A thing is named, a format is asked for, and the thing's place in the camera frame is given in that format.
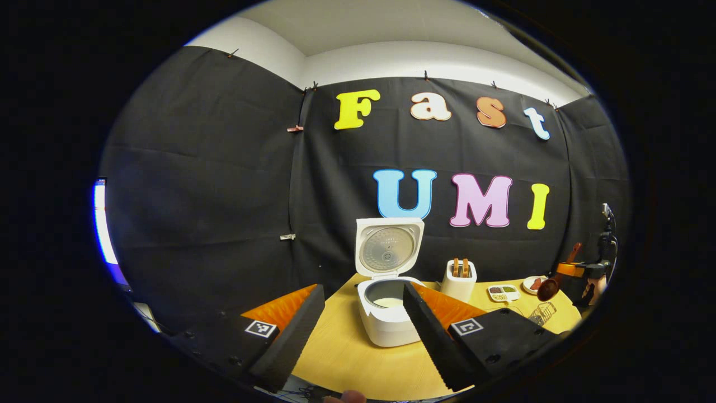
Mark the white divided bean dish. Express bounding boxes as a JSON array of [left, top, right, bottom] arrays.
[[487, 284, 521, 303]]

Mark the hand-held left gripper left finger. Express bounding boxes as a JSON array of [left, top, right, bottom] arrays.
[[168, 284, 326, 393]]

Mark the metal wire chopstick holder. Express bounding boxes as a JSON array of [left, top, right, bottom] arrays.
[[527, 301, 558, 327]]

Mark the lit monitor screen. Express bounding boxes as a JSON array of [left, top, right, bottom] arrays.
[[92, 178, 129, 286]]

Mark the brown wooden spoon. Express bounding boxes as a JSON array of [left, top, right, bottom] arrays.
[[537, 242, 582, 302]]

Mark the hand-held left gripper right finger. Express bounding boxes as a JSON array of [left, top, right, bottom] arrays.
[[403, 282, 566, 392]]

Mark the white rice cooker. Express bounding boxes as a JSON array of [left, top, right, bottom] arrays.
[[355, 217, 427, 348]]

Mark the white toaster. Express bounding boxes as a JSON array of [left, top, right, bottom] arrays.
[[441, 260, 478, 303]]

